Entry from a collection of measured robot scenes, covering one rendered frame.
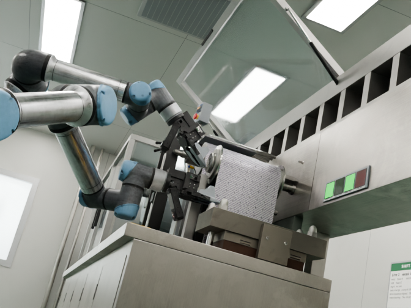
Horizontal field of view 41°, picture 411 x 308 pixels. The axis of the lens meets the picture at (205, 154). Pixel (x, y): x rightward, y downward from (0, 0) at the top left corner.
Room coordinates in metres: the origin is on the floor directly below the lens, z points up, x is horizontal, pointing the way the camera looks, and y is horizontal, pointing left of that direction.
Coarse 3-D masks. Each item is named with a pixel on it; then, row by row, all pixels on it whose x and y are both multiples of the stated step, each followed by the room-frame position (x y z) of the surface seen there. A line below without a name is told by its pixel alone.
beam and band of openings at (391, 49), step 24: (384, 48) 1.53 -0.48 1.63; (408, 48) 1.42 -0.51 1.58; (360, 72) 1.66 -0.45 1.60; (384, 72) 1.58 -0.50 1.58; (408, 72) 1.46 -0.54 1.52; (312, 96) 2.00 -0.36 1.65; (336, 96) 1.82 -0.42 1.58; (360, 96) 1.76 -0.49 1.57; (384, 96) 1.50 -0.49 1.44; (288, 120) 2.20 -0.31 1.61; (312, 120) 2.05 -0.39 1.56; (336, 120) 1.77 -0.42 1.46; (264, 144) 2.46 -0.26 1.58; (288, 144) 2.19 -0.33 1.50
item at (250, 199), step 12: (228, 180) 1.89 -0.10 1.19; (240, 180) 1.90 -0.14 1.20; (216, 192) 1.88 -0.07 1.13; (228, 192) 1.89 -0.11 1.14; (240, 192) 1.90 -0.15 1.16; (252, 192) 1.91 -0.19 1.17; (264, 192) 1.92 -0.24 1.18; (276, 192) 1.93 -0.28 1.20; (228, 204) 1.89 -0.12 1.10; (240, 204) 1.90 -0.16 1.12; (252, 204) 1.91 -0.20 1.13; (264, 204) 1.92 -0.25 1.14; (252, 216) 1.91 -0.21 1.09; (264, 216) 1.92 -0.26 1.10
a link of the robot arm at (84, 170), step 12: (60, 132) 1.58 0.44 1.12; (72, 132) 1.61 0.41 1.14; (60, 144) 1.65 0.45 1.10; (72, 144) 1.64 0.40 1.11; (84, 144) 1.67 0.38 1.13; (72, 156) 1.67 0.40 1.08; (84, 156) 1.69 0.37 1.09; (72, 168) 1.72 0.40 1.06; (84, 168) 1.72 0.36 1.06; (96, 168) 1.76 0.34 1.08; (84, 180) 1.76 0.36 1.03; (96, 180) 1.77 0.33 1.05; (84, 192) 1.81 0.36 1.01; (96, 192) 1.80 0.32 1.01; (84, 204) 1.86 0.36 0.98; (96, 204) 1.84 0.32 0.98
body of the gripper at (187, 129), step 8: (184, 112) 1.89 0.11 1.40; (176, 120) 1.89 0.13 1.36; (184, 120) 1.90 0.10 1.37; (192, 120) 1.90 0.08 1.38; (184, 128) 1.90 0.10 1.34; (192, 128) 1.88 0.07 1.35; (176, 136) 1.92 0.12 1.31; (184, 136) 1.88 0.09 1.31; (192, 136) 1.90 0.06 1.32; (200, 136) 1.90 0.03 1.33; (184, 144) 1.91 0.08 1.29
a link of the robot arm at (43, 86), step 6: (12, 78) 1.78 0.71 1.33; (6, 84) 1.79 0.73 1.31; (12, 84) 1.78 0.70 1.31; (18, 84) 1.78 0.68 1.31; (24, 84) 1.77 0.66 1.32; (30, 84) 1.77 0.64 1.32; (36, 84) 1.78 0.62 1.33; (42, 84) 1.81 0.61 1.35; (48, 84) 1.87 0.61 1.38; (12, 90) 1.79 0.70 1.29; (18, 90) 1.78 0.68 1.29; (24, 90) 1.79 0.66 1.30; (30, 90) 1.80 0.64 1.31; (36, 90) 1.82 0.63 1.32; (42, 90) 1.85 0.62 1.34
